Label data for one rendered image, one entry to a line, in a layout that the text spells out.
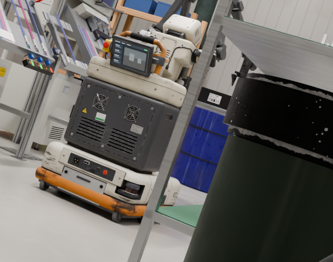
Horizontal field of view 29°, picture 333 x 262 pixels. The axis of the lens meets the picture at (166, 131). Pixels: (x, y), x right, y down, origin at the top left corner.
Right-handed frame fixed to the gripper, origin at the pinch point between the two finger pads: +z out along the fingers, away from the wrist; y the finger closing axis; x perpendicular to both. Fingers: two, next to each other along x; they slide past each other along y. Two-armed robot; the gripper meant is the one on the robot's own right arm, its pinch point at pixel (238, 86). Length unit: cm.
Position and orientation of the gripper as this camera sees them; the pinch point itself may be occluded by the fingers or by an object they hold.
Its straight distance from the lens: 441.8
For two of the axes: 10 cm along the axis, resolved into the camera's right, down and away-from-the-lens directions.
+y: -8.6, -3.1, 4.1
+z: -3.5, 9.4, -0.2
